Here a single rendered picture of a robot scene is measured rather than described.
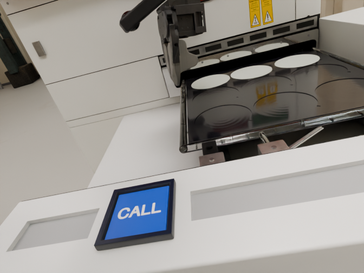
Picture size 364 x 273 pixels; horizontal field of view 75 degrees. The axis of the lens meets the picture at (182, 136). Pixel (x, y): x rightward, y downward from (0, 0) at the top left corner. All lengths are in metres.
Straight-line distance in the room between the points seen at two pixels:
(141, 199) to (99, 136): 0.67
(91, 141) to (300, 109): 0.68
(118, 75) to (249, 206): 0.64
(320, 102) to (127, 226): 0.36
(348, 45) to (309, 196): 0.53
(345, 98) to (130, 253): 0.39
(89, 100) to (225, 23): 0.47
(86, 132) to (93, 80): 0.19
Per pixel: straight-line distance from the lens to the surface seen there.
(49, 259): 0.21
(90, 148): 0.91
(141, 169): 0.50
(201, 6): 0.52
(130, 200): 0.21
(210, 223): 0.17
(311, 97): 0.47
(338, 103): 0.45
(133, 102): 0.78
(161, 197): 0.20
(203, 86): 0.61
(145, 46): 0.72
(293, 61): 0.67
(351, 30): 0.68
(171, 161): 0.49
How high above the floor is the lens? 1.09
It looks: 29 degrees down
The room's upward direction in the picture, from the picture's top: 16 degrees counter-clockwise
